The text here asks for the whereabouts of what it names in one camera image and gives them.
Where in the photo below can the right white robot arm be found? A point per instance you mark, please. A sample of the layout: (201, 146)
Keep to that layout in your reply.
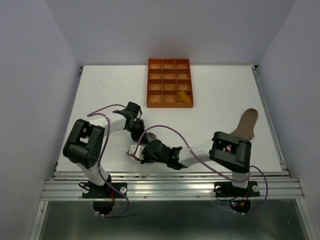
(229, 151)

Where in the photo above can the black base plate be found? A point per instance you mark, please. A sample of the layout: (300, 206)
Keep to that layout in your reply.
(92, 191)
(225, 189)

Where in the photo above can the orange compartment tray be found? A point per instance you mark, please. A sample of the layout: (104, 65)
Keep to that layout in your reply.
(165, 78)

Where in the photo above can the grey striped sock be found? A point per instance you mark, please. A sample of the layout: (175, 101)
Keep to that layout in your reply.
(148, 137)

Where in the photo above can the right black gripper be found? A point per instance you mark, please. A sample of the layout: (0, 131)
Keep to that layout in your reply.
(144, 161)

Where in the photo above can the aluminium rail frame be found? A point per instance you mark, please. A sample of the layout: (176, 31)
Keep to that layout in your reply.
(182, 206)

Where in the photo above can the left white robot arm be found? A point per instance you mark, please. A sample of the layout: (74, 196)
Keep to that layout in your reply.
(83, 146)

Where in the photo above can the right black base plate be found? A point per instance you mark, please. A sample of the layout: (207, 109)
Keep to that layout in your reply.
(225, 189)

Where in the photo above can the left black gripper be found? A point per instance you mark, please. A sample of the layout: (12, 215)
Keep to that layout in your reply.
(136, 137)

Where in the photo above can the taupe maroon-cuffed sock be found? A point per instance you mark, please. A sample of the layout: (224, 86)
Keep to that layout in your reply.
(246, 125)

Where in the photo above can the mustard yellow sock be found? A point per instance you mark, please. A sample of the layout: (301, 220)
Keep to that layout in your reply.
(183, 97)

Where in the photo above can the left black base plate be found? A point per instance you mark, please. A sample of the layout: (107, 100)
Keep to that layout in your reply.
(92, 191)

